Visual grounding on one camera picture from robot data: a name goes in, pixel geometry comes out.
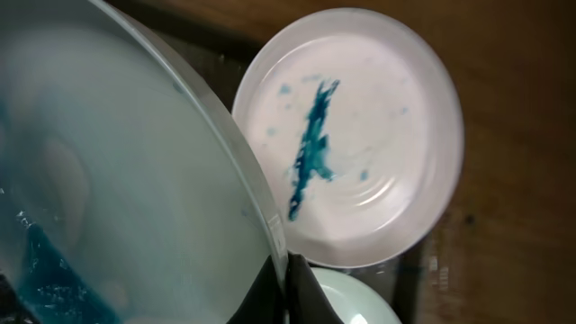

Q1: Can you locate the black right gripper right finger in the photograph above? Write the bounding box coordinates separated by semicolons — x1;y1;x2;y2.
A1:
286;254;343;324

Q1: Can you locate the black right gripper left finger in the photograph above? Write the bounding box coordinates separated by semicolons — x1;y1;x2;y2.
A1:
228;256;285;324

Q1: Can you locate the white plate with streak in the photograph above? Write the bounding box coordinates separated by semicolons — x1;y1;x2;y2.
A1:
1;0;287;323

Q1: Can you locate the white plate at back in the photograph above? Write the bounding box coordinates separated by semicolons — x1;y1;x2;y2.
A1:
232;8;464;268

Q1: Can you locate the white plate with blue splat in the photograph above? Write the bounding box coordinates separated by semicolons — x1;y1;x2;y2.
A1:
311;267;401;324

